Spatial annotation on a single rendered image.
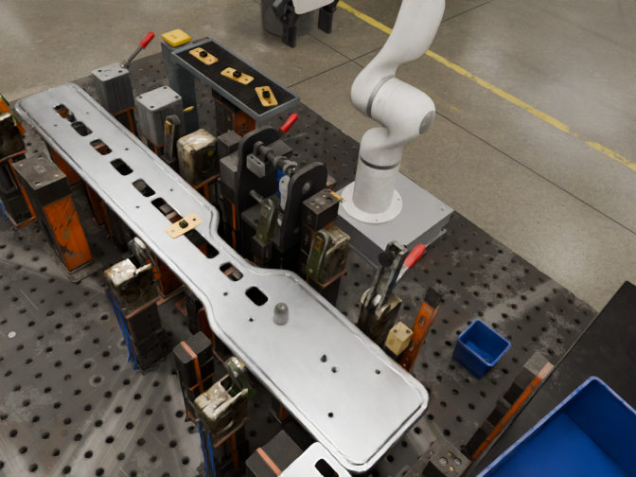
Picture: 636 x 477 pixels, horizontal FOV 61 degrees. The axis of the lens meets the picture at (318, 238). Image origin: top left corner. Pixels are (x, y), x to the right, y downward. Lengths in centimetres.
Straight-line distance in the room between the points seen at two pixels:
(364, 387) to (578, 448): 39
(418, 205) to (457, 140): 175
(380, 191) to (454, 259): 33
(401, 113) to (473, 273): 59
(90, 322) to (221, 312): 50
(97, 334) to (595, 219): 257
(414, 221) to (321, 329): 64
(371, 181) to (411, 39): 41
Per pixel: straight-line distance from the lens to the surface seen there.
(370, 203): 159
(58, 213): 150
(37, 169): 147
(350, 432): 102
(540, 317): 168
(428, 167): 315
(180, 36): 167
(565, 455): 109
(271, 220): 122
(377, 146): 145
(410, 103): 136
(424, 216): 167
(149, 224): 131
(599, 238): 315
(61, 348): 152
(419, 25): 134
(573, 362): 120
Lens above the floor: 193
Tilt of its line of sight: 48 degrees down
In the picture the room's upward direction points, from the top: 7 degrees clockwise
